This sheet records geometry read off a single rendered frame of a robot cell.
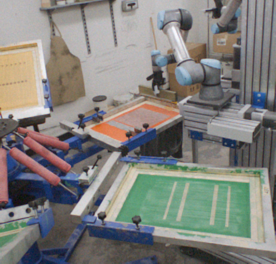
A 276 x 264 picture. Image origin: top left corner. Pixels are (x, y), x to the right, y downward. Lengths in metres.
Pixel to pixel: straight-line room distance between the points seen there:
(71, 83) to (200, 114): 2.63
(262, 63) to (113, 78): 3.22
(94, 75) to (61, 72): 0.55
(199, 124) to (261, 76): 0.46
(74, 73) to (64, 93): 0.30
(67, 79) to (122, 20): 1.24
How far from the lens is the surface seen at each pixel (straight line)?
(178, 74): 1.95
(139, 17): 5.22
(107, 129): 2.48
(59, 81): 4.36
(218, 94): 2.02
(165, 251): 2.77
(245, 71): 2.10
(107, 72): 4.87
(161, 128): 2.34
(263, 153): 2.27
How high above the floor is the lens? 1.99
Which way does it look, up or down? 25 degrees down
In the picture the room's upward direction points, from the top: 7 degrees counter-clockwise
